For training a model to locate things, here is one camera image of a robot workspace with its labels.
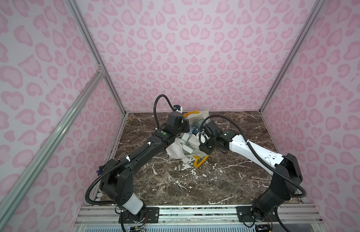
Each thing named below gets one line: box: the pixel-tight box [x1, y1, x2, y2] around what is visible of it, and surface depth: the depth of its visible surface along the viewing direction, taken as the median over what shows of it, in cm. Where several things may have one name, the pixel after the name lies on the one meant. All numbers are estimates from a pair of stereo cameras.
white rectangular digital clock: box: [182, 133, 201, 155], surface depth 91 cm
